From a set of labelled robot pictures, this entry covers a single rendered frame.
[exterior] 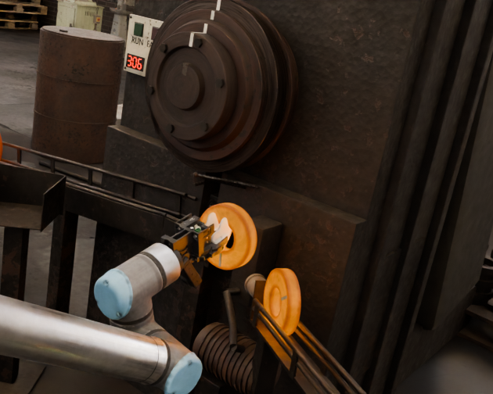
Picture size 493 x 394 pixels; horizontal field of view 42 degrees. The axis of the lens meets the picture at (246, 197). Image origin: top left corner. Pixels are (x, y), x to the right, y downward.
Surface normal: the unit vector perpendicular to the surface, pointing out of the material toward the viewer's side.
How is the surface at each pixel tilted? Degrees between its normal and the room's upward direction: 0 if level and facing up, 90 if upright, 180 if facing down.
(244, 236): 89
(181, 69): 90
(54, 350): 96
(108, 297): 101
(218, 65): 90
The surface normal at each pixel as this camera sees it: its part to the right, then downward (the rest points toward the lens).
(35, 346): 0.60, 0.44
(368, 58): -0.61, 0.15
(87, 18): 0.78, 0.32
